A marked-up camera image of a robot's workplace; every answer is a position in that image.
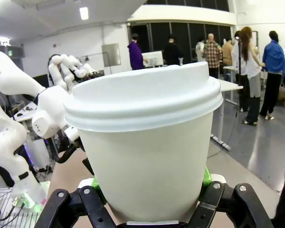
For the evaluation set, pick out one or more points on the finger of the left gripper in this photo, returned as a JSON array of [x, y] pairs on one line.
[[88, 166]]

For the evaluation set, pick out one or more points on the grey wall panel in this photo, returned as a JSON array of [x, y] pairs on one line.
[[111, 54]]

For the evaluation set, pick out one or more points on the black pole on stand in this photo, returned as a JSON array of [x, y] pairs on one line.
[[239, 59]]

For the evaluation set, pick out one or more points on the long-haired person white shirt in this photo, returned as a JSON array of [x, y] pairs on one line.
[[248, 61]]

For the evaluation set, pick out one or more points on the white plastic cup lid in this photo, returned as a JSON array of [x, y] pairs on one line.
[[142, 95]]

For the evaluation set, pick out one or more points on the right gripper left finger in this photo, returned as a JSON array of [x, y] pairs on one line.
[[61, 209]]

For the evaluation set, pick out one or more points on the white computer monitor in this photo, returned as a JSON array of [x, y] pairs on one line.
[[153, 58]]

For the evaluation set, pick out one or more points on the person in tan shirt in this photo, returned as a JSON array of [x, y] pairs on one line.
[[227, 53]]

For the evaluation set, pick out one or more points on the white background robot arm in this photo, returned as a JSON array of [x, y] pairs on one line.
[[55, 71], [78, 66]]

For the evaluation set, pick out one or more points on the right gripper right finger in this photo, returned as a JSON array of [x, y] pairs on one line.
[[237, 206]]

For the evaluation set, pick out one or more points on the person in blue top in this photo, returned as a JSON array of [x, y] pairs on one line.
[[274, 57]]

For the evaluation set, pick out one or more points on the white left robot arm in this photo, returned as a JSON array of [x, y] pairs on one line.
[[4, 83]]

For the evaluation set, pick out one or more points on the bald person plaid shirt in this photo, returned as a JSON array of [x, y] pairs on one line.
[[212, 54]]

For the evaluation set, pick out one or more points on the white paper cup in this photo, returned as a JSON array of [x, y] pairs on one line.
[[145, 166]]

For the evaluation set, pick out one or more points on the person in black clothes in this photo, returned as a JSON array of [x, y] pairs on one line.
[[172, 52]]

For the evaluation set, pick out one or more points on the white table with pole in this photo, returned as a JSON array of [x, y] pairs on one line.
[[228, 86]]

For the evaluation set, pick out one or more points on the ceiling light fixture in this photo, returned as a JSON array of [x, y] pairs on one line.
[[83, 13]]

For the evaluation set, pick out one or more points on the white computer case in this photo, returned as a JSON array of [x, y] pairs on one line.
[[38, 154]]

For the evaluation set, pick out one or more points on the person in purple hoodie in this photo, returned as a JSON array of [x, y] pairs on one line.
[[135, 54]]

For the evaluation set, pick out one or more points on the person in white top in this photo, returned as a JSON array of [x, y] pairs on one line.
[[200, 51]]

